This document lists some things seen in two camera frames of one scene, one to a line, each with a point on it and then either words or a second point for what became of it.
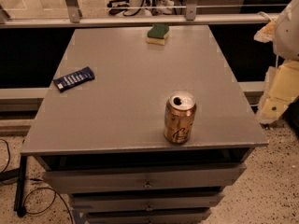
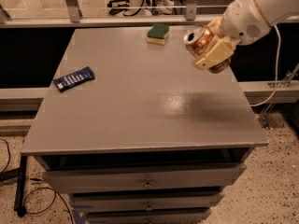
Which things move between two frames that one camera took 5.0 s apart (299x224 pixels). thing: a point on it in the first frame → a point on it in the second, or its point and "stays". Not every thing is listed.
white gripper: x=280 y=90 → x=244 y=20
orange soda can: x=178 y=117 → x=196 y=39
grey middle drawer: x=147 y=203 stays
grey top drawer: x=195 y=175 stays
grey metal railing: x=192 y=18 stays
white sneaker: x=163 y=2 stays
